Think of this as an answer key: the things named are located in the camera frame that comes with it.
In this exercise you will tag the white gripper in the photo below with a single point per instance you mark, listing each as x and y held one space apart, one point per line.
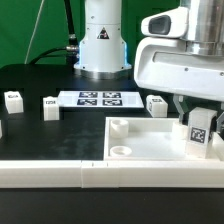
164 65

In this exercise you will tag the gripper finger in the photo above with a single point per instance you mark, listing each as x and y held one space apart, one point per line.
220 123

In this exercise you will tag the white square tabletop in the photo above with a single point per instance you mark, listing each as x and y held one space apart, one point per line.
160 139

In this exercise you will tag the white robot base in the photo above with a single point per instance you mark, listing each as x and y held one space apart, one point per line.
102 51

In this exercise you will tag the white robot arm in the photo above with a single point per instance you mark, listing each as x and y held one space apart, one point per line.
205 33

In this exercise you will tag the white tag plate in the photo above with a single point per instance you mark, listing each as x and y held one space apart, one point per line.
100 99

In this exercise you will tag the white U-shaped obstacle fence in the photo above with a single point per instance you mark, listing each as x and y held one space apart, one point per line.
111 174

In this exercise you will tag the white part left edge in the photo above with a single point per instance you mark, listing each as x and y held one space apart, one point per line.
0 129

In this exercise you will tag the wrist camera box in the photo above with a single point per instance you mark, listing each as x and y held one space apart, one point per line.
169 24

